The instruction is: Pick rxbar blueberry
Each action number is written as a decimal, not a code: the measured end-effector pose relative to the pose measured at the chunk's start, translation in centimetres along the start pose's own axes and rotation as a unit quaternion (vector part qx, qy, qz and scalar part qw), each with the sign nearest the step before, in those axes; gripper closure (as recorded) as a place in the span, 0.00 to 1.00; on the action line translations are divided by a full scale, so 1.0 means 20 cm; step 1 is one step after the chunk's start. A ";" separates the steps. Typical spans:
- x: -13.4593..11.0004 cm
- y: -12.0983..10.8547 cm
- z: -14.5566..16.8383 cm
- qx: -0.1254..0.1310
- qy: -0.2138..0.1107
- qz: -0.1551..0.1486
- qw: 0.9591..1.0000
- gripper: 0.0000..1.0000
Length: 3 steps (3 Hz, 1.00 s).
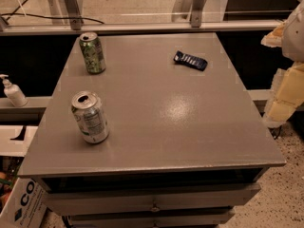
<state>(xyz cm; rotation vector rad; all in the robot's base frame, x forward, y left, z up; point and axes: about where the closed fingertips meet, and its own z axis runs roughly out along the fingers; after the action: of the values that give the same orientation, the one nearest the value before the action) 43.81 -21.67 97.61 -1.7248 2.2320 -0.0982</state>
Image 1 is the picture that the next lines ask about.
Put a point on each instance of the white flat box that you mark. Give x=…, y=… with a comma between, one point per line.
x=15, y=139

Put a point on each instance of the left metal frame post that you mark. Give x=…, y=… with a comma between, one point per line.
x=74, y=13

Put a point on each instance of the grey drawer cabinet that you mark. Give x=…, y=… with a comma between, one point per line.
x=185, y=147

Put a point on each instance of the white cardboard box blue letters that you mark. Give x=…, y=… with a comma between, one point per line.
x=24, y=208

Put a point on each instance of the right metal frame post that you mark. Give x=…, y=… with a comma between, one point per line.
x=196, y=13

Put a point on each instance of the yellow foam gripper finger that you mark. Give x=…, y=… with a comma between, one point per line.
x=274, y=38
x=286, y=95

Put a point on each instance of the blue rxbar wrapper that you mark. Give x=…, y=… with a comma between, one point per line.
x=190, y=61

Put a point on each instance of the white pump lotion bottle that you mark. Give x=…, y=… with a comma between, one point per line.
x=13, y=92

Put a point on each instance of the white green soda can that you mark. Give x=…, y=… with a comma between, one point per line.
x=88, y=112

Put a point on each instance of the metal frame post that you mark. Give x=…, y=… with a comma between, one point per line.
x=74, y=13
x=196, y=13

